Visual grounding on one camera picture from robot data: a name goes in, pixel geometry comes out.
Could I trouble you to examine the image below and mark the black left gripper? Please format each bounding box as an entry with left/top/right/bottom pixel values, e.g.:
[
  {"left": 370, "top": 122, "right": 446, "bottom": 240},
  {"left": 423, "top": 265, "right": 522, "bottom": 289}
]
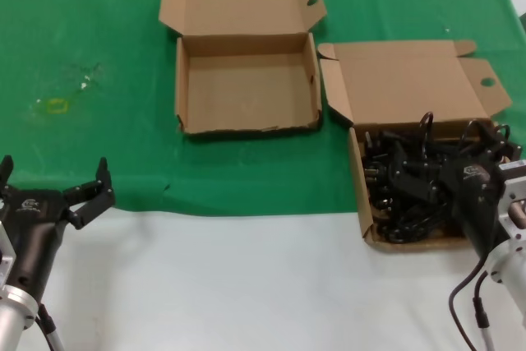
[{"left": 0, "top": 155, "right": 117, "bottom": 306}]

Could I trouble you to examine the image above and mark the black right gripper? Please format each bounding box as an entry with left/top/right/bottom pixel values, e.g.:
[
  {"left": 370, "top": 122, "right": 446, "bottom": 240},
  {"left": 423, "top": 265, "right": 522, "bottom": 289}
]
[{"left": 384, "top": 120, "right": 519, "bottom": 262}]

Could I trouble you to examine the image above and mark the open cardboard box with lid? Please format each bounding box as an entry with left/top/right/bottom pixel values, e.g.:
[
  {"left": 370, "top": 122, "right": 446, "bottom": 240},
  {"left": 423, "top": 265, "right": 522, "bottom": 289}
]
[
  {"left": 158, "top": 0, "right": 329, "bottom": 136},
  {"left": 317, "top": 39, "right": 514, "bottom": 254}
]

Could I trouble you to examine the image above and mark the green table cloth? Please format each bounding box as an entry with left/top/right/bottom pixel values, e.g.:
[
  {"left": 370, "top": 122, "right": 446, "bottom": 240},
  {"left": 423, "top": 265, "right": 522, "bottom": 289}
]
[{"left": 0, "top": 0, "right": 526, "bottom": 220}]

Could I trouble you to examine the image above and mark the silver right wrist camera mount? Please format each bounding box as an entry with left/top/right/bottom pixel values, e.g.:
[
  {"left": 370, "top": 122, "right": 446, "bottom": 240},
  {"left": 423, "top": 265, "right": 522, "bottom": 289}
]
[{"left": 495, "top": 159, "right": 526, "bottom": 247}]

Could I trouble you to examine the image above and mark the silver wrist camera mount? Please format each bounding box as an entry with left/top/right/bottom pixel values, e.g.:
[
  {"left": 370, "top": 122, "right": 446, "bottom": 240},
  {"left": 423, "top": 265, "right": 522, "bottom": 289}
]
[
  {"left": 495, "top": 159, "right": 526, "bottom": 247},
  {"left": 0, "top": 219, "right": 20, "bottom": 287}
]

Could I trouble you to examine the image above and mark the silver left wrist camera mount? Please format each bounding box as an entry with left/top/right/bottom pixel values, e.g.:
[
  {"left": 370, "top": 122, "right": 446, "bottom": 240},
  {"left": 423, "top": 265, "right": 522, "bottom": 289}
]
[{"left": 0, "top": 219, "right": 20, "bottom": 287}]

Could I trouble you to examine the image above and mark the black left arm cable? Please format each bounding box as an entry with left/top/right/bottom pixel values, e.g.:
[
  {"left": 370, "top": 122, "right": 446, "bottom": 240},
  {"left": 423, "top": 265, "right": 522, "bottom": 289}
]
[{"left": 35, "top": 303, "right": 66, "bottom": 351}]

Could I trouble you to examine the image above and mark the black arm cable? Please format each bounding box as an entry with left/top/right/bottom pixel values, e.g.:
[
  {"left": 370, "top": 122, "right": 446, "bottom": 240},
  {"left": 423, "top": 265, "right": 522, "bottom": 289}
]
[
  {"left": 447, "top": 258, "right": 495, "bottom": 351},
  {"left": 35, "top": 303, "right": 66, "bottom": 351}
]

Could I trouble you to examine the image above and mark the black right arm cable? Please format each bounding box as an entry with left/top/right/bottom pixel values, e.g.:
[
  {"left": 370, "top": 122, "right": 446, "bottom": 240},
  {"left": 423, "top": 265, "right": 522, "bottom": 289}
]
[{"left": 447, "top": 258, "right": 495, "bottom": 351}]

